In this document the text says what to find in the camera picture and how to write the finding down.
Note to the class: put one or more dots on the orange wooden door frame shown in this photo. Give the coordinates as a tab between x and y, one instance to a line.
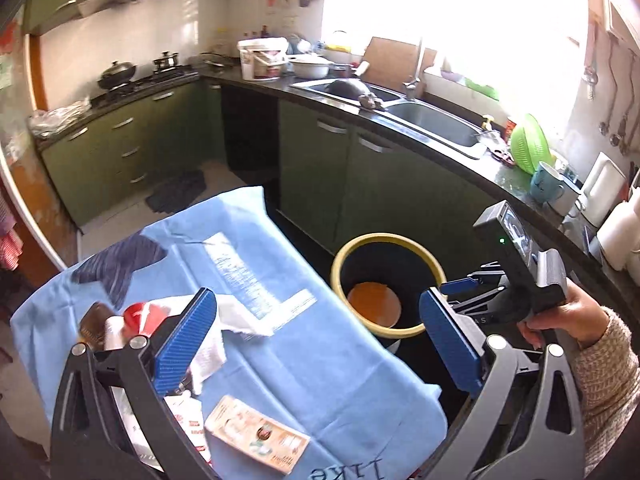
42	135

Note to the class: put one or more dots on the white tissue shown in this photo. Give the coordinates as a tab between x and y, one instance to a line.
240	317

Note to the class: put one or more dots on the hanging kitchen utensils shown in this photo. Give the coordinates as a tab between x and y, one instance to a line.
617	125

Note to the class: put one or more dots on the light blue mug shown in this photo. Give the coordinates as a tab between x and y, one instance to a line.
545	182

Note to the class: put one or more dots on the black gas stove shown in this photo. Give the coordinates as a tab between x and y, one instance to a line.
150	80

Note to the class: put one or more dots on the yellow rimmed dark bin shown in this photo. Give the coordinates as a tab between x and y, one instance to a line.
390	265

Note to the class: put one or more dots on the white door frame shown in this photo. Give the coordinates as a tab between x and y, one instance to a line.
30	210

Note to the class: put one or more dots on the person's right hand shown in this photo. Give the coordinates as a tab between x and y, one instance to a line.
580	310

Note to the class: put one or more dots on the green plastic basin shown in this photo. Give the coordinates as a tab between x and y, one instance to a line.
482	89

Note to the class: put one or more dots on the red striped cloth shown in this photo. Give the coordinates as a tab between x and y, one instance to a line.
10	245

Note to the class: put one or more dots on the white enamel pot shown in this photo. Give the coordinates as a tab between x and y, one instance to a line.
310	66

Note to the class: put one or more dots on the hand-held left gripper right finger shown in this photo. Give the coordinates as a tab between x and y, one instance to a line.
450	345

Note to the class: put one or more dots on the clear plastic bag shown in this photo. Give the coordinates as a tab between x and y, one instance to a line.
57	120

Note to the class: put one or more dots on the red packet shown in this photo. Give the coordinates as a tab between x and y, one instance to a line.
142	317

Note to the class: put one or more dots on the white container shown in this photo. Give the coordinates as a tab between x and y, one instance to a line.
620	235

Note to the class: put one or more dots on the person's right forearm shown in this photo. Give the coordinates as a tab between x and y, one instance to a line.
610	390

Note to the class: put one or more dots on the steel double sink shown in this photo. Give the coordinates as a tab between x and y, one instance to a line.
435	122

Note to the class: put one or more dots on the blue printed tablecloth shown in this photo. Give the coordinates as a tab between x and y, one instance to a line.
280	340

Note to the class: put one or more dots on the white printed packet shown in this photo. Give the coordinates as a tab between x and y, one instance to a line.
192	420

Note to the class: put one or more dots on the steel faucet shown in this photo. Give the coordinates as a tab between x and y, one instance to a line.
412	80

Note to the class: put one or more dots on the wooden cutting board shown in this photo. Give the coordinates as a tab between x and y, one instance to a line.
390	60

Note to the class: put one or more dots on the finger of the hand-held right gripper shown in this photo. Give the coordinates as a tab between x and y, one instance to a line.
492	266
465	286

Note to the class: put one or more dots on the green base cabinets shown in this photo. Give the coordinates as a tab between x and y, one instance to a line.
320	170

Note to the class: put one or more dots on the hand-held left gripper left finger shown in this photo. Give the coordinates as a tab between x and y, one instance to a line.
182	345

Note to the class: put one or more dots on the small brown ribbed box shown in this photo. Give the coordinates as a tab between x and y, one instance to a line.
94	320

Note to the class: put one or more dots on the steel cooking pot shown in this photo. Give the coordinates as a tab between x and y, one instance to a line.
166	62

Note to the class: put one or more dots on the white plastic bucket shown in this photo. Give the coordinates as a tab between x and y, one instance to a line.
260	60

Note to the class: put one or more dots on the brown scrubbing cloth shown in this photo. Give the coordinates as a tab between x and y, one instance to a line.
371	101

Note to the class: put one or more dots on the green plastic colander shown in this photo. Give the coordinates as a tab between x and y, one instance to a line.
527	145

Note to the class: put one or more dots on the black lidded wok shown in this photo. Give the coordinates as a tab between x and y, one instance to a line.
117	72

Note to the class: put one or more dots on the textured white paper towel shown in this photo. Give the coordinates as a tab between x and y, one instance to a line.
210	357

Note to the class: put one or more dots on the small black frying pan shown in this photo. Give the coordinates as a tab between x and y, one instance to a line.
217	61

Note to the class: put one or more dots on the white electric kettle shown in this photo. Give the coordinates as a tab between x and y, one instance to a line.
602	190

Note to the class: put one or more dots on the yellow capped bottle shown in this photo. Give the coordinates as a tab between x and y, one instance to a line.
488	124

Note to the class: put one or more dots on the small dark floor mat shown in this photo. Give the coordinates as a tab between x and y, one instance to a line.
175	190

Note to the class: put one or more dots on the white pill bottle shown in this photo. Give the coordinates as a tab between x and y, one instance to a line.
113	332

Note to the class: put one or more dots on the steel cup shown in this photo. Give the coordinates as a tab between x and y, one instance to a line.
565	200

